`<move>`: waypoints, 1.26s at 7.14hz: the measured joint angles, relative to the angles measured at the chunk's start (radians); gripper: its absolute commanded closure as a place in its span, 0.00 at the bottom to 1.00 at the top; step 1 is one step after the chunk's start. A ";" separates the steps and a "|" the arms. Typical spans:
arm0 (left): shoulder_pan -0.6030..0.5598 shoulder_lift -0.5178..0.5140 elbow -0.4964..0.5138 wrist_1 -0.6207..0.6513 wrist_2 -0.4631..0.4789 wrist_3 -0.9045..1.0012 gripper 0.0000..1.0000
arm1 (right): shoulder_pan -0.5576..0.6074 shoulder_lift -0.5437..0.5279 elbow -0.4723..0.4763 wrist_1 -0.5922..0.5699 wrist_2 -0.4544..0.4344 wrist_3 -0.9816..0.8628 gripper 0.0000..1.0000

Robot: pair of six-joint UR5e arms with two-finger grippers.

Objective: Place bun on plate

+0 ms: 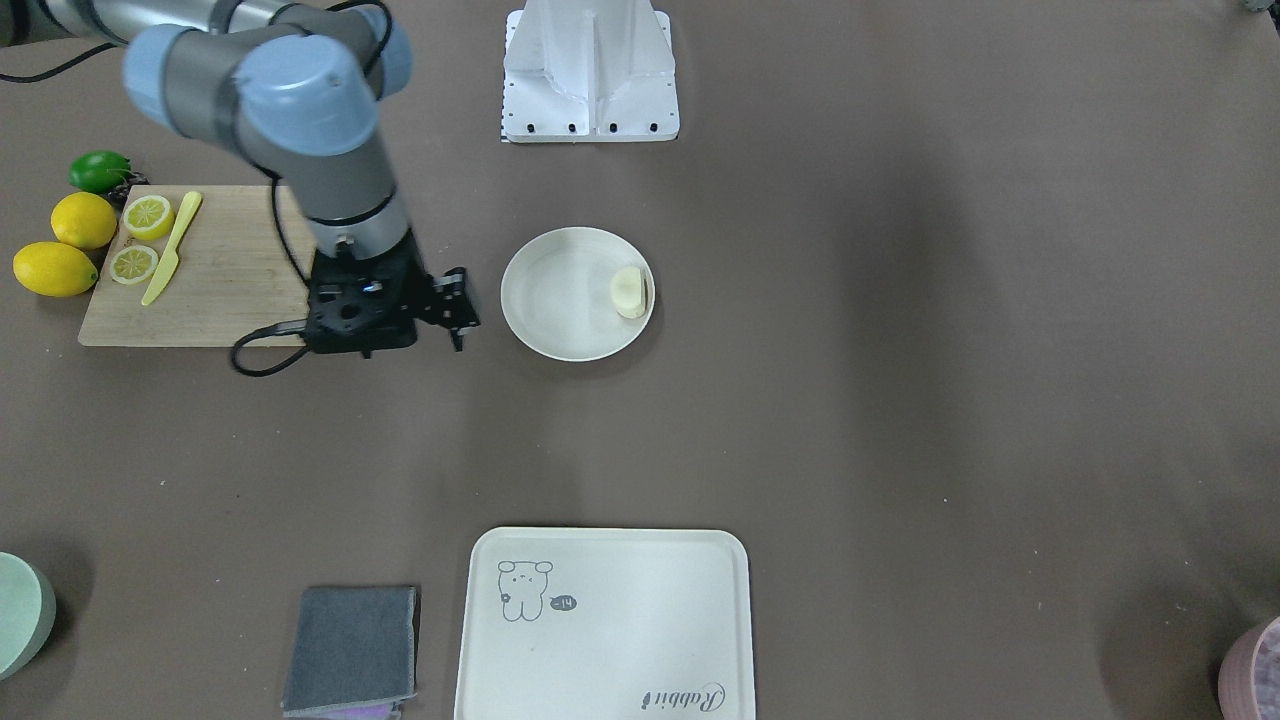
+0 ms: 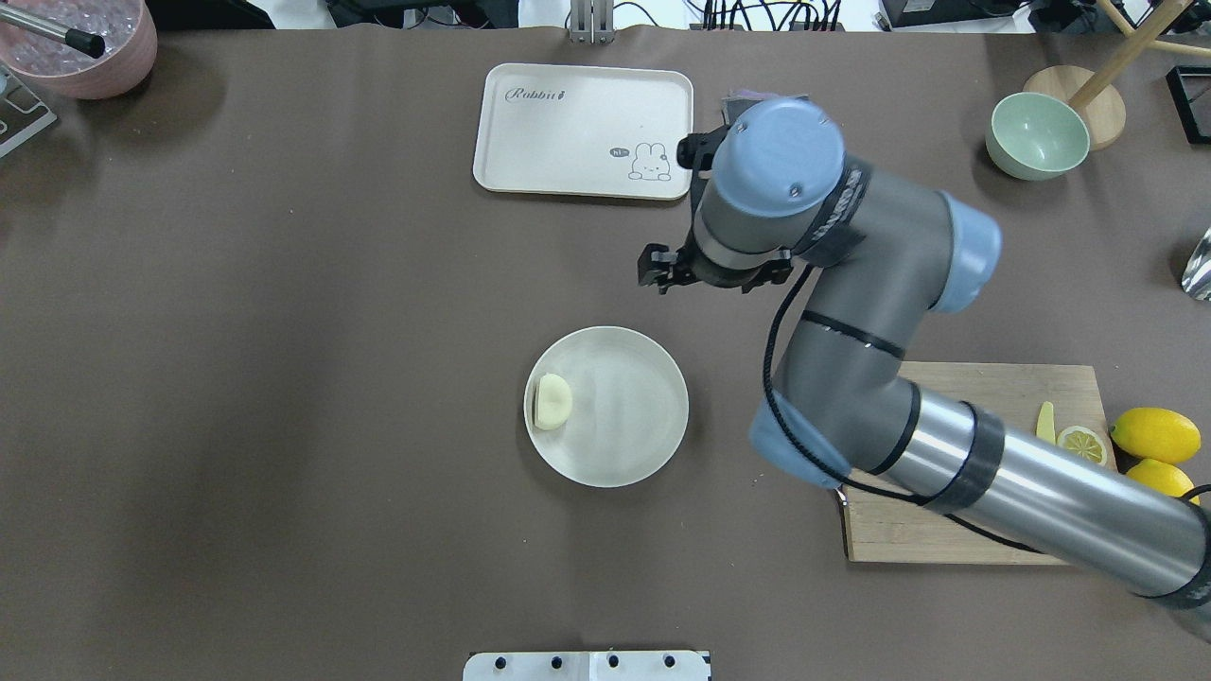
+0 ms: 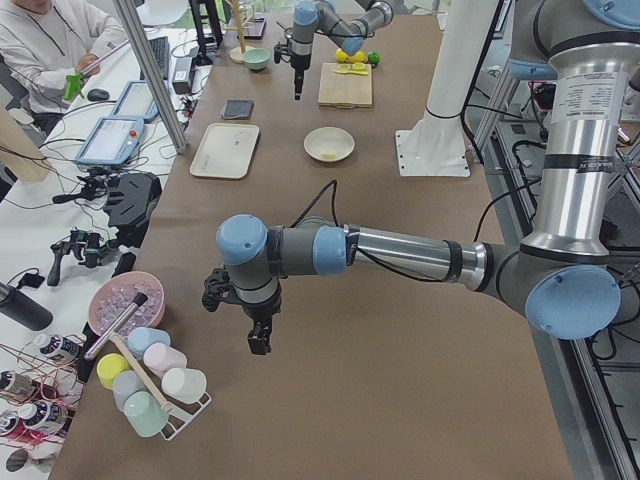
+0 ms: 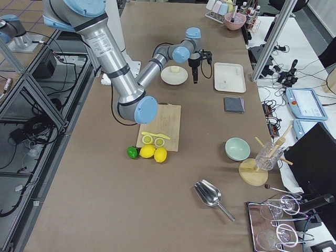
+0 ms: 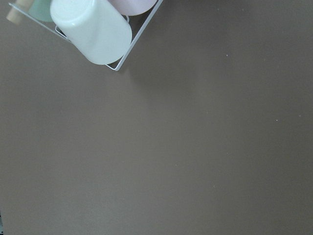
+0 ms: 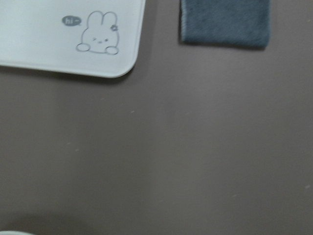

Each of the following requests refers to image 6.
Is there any white rabbit tray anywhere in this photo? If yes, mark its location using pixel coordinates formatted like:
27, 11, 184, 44
0, 0, 145, 78

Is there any grey folded cloth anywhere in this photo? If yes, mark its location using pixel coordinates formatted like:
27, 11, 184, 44
180, 0, 271, 49

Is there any white plate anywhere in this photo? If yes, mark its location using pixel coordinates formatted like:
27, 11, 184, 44
0, 231, 31, 235

